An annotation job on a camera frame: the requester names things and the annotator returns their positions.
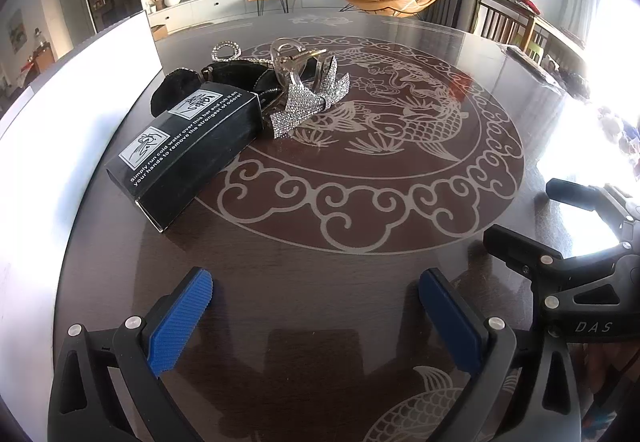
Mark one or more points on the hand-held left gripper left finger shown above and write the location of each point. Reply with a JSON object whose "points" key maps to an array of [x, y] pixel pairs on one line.
{"points": [[177, 322]]}

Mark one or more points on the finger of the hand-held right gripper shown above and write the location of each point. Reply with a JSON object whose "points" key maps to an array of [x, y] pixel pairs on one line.
{"points": [[575, 194], [520, 247]]}

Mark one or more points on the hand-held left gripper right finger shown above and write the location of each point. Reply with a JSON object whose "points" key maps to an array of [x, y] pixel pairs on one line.
{"points": [[452, 327]]}

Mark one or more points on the dark patterned glass desktop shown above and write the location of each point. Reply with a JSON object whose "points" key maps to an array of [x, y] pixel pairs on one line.
{"points": [[325, 302]]}

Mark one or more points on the black box with white labels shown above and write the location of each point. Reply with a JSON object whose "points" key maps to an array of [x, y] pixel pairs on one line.
{"points": [[190, 147]]}

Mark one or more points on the wooden slatted chair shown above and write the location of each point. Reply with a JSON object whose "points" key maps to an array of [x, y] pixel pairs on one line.
{"points": [[495, 17]]}

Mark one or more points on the red item on chair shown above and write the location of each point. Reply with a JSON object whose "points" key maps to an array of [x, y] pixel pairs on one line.
{"points": [[527, 4]]}

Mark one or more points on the white board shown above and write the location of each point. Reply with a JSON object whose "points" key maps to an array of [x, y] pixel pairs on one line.
{"points": [[75, 97]]}

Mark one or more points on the rhinestone bow hair clip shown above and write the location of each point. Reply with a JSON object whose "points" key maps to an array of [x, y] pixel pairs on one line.
{"points": [[305, 109]]}

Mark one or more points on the metal hair clip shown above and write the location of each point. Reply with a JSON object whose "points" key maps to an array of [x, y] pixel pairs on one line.
{"points": [[282, 52]]}

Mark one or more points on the cardboard box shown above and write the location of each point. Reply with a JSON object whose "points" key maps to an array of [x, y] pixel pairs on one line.
{"points": [[159, 32]]}

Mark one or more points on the wooden sideboard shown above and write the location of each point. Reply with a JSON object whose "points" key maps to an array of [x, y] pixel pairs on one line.
{"points": [[42, 56]]}

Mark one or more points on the white television cabinet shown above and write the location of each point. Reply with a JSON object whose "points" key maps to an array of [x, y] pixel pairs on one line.
{"points": [[210, 4]]}

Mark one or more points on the framed wall painting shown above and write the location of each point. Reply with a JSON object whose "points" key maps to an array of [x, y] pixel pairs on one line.
{"points": [[16, 31]]}

